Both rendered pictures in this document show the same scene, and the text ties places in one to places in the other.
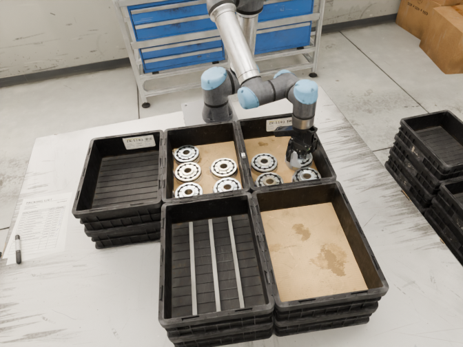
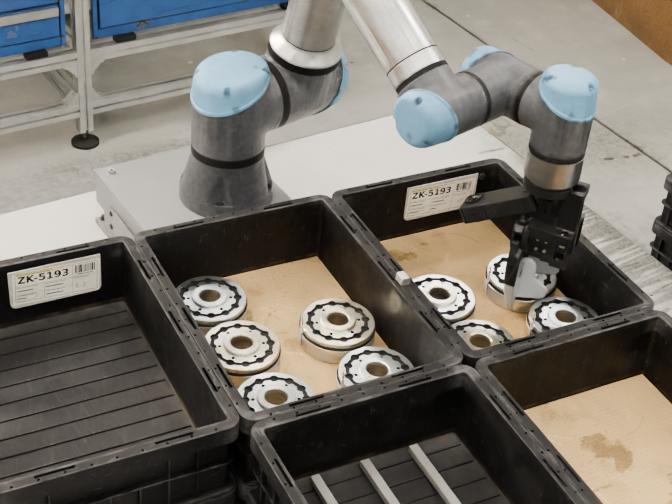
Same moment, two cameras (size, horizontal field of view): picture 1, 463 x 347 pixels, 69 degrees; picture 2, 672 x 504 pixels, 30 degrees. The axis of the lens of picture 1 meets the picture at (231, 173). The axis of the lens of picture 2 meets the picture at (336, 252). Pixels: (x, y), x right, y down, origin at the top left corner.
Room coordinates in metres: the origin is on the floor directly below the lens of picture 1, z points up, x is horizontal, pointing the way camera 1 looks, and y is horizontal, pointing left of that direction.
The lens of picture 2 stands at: (-0.24, 0.63, 1.93)
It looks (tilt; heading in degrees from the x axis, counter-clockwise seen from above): 36 degrees down; 333
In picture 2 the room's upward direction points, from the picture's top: 5 degrees clockwise
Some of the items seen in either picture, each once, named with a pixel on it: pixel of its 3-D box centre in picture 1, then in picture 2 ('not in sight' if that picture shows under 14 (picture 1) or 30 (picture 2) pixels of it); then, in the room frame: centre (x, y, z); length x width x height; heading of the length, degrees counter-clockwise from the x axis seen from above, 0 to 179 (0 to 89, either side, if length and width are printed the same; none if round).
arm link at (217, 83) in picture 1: (215, 85); (233, 102); (1.36, 0.03, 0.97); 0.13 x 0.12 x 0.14; 110
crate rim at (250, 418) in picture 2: (202, 158); (290, 301); (0.94, 0.10, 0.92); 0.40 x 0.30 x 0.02; 3
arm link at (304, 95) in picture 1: (304, 98); (562, 112); (0.93, -0.26, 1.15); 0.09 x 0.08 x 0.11; 20
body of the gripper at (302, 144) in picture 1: (302, 138); (548, 216); (0.92, -0.27, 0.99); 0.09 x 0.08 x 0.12; 42
